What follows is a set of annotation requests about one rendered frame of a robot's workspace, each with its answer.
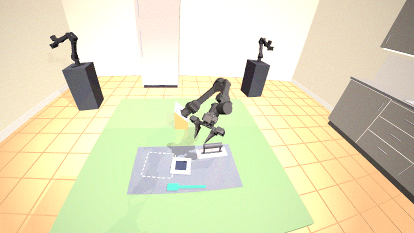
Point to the white square tile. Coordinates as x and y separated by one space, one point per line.
180 165

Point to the turquoise small trowel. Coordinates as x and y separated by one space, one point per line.
176 186

